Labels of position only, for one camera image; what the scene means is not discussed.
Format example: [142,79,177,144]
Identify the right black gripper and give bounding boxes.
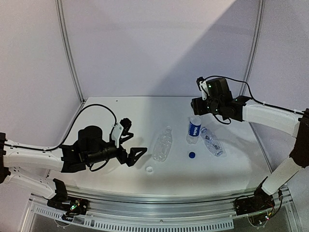
[191,97,222,116]

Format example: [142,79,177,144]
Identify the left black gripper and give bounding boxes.
[85,140,147,167]

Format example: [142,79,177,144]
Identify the Pepsi bottle blue label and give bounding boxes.
[186,116,202,145]

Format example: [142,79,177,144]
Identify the clear white bottle cap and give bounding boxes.
[145,166,154,174]

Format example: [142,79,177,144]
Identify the clear ribbed plastic bottle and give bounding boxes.
[152,126,173,162]

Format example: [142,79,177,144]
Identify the crushed clear plastic bottle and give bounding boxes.
[200,127,226,157]

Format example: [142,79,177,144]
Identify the blue Pepsi bottle cap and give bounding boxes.
[189,152,196,159]

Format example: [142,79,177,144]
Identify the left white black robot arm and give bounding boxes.
[0,125,147,210]

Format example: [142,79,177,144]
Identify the perforated clear acrylic plate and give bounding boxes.
[19,198,303,232]

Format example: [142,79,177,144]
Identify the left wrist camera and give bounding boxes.
[110,118,132,148]

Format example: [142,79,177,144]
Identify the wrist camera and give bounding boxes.
[197,77,209,101]
[110,118,132,148]

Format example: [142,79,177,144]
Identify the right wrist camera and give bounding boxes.
[197,77,209,101]

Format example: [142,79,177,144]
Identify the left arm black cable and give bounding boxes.
[0,103,118,150]

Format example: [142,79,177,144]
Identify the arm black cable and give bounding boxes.
[0,103,118,150]
[205,76,309,114]

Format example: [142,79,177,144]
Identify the aluminium front rail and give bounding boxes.
[30,186,293,218]

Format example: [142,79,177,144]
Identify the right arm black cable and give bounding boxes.
[205,76,309,114]

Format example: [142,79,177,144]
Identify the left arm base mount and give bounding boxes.
[47,178,89,221]

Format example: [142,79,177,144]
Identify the right aluminium corner post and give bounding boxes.
[238,0,265,102]

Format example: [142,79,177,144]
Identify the aluminium corner post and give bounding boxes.
[55,0,85,104]
[238,0,265,102]

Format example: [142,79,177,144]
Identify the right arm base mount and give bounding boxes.
[233,183,283,220]

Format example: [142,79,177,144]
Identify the left aluminium corner post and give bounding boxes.
[55,0,85,104]

